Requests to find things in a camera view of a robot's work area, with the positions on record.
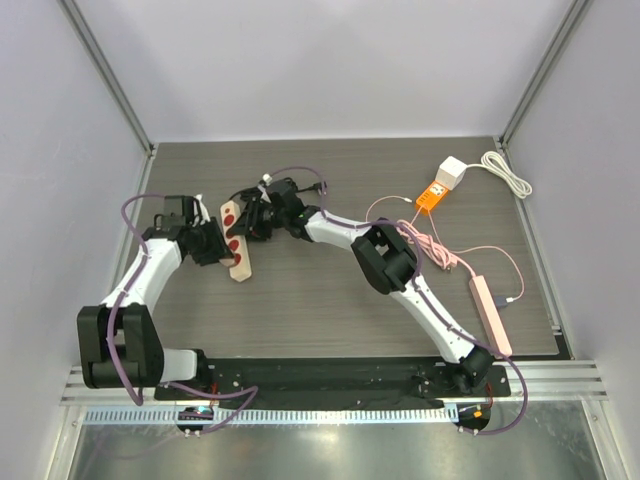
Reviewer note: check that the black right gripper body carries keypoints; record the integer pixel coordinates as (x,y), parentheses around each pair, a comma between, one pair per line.
(254,216)

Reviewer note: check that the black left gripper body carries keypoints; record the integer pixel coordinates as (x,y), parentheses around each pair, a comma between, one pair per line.
(205,249)

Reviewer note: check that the beige red power strip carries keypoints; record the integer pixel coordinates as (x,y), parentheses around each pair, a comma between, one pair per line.
(239,264)

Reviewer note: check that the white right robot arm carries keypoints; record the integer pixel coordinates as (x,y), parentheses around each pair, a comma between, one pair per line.
(387,261)

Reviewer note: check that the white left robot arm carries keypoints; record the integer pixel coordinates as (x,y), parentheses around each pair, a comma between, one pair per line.
(118,342)

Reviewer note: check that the white cube socket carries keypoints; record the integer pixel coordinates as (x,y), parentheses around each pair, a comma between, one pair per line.
(450,172)

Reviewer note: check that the orange power adapter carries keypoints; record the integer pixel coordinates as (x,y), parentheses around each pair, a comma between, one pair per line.
(430,198)

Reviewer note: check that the pink power strip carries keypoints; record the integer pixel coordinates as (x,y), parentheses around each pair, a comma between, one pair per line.
(488,312)

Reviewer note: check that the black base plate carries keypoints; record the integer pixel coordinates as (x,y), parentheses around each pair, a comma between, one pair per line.
(349,379)

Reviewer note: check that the white slotted cable duct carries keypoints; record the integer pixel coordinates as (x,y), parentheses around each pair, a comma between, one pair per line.
(178,415)

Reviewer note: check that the right aluminium frame post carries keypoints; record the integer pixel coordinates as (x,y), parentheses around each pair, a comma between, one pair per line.
(559,41)

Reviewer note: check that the aluminium frame post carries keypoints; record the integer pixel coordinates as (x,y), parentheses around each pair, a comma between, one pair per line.
(559,41)
(90,43)

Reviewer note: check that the left aluminium frame post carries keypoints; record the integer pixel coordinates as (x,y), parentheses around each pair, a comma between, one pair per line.
(90,43)

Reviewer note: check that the aluminium front rail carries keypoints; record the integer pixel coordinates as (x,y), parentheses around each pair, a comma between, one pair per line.
(537,380)

